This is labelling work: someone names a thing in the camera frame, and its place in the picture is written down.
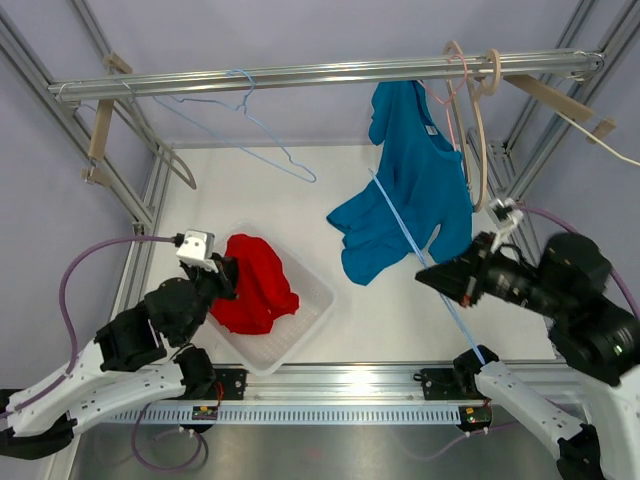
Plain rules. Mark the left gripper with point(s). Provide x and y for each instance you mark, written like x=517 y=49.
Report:
x=230 y=271

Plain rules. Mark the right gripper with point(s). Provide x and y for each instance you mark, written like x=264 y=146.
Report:
x=457 y=279

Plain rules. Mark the red t shirt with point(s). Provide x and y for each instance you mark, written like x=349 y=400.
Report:
x=263 y=293

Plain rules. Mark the blue wire hanger with shirt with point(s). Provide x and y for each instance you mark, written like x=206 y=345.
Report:
x=418 y=252

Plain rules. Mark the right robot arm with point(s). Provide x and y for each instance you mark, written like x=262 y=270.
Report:
x=597 y=339

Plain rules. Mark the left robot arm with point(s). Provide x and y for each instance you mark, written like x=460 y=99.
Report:
x=143 y=355

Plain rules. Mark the blue t shirt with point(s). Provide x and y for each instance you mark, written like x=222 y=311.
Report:
x=418 y=199

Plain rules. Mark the wooden hanger left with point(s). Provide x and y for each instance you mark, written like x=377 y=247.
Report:
x=128 y=111

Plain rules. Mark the wooden hanger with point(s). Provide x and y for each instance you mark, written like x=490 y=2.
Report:
x=480 y=85
x=579 y=116
x=128 y=111

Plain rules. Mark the wooden hanger far right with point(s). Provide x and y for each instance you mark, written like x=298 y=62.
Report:
x=579 y=116

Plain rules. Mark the white plastic basket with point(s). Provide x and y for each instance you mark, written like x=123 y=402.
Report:
x=262 y=355

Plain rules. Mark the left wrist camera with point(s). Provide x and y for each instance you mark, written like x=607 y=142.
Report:
x=196 y=250

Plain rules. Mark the aluminium front rail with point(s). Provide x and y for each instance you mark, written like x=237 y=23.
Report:
x=387 y=383

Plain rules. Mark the white slotted cable duct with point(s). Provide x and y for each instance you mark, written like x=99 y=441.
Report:
x=165 y=414

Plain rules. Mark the empty blue wire hanger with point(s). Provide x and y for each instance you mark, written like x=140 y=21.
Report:
x=238 y=112

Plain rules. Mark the pink wire hanger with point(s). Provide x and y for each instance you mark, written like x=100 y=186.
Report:
x=450 y=104

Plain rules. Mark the metal hanging rail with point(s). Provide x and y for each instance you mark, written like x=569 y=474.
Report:
x=561 y=61

